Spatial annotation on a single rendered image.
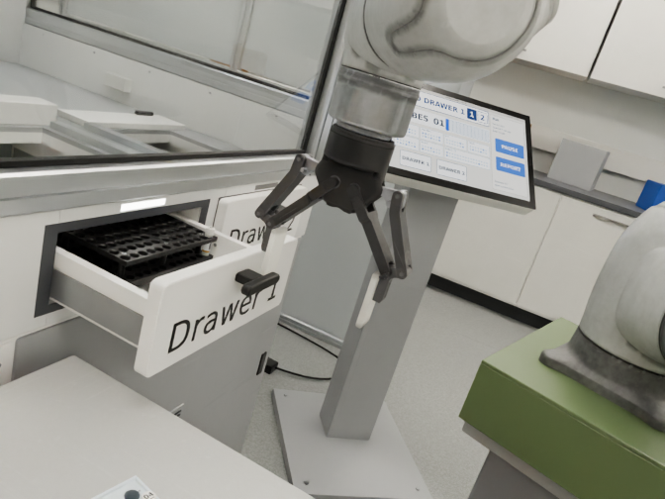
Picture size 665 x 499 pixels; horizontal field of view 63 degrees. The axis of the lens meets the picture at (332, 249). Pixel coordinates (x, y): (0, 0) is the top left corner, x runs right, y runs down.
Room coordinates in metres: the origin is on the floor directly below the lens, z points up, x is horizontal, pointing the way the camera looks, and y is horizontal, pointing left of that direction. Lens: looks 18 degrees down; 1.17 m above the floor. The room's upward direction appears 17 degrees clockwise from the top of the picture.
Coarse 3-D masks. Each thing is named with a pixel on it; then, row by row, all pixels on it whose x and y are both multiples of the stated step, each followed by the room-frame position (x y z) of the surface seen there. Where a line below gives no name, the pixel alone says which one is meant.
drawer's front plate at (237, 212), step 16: (256, 192) 0.93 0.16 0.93; (304, 192) 1.08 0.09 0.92; (224, 208) 0.82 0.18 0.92; (240, 208) 0.86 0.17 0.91; (256, 208) 0.91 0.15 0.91; (224, 224) 0.82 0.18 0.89; (240, 224) 0.87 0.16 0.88; (256, 224) 0.93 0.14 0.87; (288, 224) 1.05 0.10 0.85; (240, 240) 0.89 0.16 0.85; (256, 240) 0.94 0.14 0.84
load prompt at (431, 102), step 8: (424, 96) 1.58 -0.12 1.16; (432, 96) 1.60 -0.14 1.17; (416, 104) 1.55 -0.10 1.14; (424, 104) 1.57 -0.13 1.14; (432, 104) 1.58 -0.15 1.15; (440, 104) 1.59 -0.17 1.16; (448, 104) 1.61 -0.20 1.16; (456, 104) 1.62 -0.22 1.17; (440, 112) 1.58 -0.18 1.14; (448, 112) 1.59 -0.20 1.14; (456, 112) 1.60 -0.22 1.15; (464, 112) 1.62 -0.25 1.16; (472, 112) 1.63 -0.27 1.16; (480, 112) 1.64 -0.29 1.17; (488, 112) 1.66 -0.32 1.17; (472, 120) 1.61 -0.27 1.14; (480, 120) 1.63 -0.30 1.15; (488, 120) 1.64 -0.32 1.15
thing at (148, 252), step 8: (184, 240) 0.68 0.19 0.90; (192, 240) 0.69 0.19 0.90; (200, 240) 0.70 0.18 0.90; (208, 240) 0.71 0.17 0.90; (216, 240) 0.73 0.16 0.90; (152, 248) 0.62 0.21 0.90; (160, 248) 0.63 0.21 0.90; (168, 248) 0.65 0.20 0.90; (184, 248) 0.66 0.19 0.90; (192, 248) 0.68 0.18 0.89; (120, 256) 0.57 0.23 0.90; (128, 256) 0.58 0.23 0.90; (136, 256) 0.59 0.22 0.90; (144, 256) 0.59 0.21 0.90; (152, 256) 0.60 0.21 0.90; (160, 256) 0.62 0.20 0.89; (128, 264) 0.57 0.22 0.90
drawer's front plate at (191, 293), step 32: (224, 256) 0.60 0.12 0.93; (256, 256) 0.64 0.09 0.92; (288, 256) 0.73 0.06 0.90; (160, 288) 0.48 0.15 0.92; (192, 288) 0.52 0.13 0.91; (224, 288) 0.58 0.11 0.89; (160, 320) 0.48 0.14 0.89; (192, 320) 0.54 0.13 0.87; (160, 352) 0.49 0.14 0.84; (192, 352) 0.55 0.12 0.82
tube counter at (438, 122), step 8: (432, 120) 1.55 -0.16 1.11; (440, 120) 1.56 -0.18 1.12; (448, 120) 1.57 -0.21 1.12; (440, 128) 1.55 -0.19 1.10; (448, 128) 1.56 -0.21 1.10; (456, 128) 1.57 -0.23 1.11; (464, 128) 1.58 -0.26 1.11; (472, 128) 1.60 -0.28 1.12; (480, 128) 1.61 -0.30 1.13; (464, 136) 1.57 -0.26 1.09; (472, 136) 1.58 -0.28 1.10; (480, 136) 1.59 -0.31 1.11; (488, 136) 1.61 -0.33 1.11
